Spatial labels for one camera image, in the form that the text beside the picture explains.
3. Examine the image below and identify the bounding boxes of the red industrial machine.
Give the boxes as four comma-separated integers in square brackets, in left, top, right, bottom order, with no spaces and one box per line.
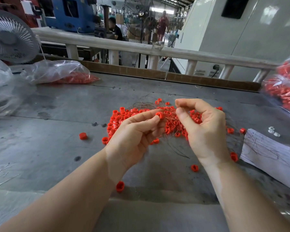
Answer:
[0,0,41,28]

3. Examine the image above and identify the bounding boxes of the blue industrial machine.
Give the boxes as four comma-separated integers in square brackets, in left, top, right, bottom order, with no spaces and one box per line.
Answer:
[44,0,98,34]

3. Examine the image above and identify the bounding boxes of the large clear bag red pieces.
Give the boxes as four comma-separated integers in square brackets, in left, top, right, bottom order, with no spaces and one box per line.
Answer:
[262,46,290,115]

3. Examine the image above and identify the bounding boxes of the person's left hand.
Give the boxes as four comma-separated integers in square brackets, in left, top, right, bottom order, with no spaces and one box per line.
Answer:
[104,109,166,182]

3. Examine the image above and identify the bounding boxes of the white metal railing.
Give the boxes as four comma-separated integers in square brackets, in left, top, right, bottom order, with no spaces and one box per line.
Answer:
[31,27,280,82]

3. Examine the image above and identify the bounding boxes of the crumpled clear plastic bag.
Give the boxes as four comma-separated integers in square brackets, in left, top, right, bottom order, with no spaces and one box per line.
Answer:
[0,53,25,116]

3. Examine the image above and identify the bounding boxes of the pile of red plastic rings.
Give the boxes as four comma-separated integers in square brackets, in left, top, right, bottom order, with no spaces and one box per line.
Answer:
[102,98,247,172]

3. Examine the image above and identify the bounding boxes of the person's right hand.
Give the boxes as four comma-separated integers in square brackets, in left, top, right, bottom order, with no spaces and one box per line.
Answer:
[175,98,231,168]

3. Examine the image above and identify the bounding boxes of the black pedestal fan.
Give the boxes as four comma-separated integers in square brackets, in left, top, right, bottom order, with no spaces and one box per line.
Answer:
[141,15,159,69]

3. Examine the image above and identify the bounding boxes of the clear bag with red pieces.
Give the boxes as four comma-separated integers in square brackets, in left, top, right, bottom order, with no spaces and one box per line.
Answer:
[22,60,99,85]

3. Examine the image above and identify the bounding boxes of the white paper sheet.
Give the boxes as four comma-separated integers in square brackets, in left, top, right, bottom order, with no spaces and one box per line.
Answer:
[240,128,290,193]

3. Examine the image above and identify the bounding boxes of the brown wooden board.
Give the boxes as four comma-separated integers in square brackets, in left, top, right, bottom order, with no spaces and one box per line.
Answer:
[34,54,262,92]

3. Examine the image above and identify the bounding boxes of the bundle of thin metal wires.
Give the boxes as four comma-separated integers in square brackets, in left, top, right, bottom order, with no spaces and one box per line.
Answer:
[130,100,196,160]

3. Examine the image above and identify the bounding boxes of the white desk fan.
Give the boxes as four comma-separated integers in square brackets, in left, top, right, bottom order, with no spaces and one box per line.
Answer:
[0,9,40,64]

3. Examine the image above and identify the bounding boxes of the person's right forearm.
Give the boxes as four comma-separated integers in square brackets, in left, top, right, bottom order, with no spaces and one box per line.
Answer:
[204,158,290,232]

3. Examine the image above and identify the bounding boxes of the large grey machine cabinet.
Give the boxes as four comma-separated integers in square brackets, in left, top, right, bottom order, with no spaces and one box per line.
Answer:
[173,0,290,81]

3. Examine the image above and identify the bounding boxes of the person's left forearm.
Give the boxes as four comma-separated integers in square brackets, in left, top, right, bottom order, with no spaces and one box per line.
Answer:
[0,152,121,232]

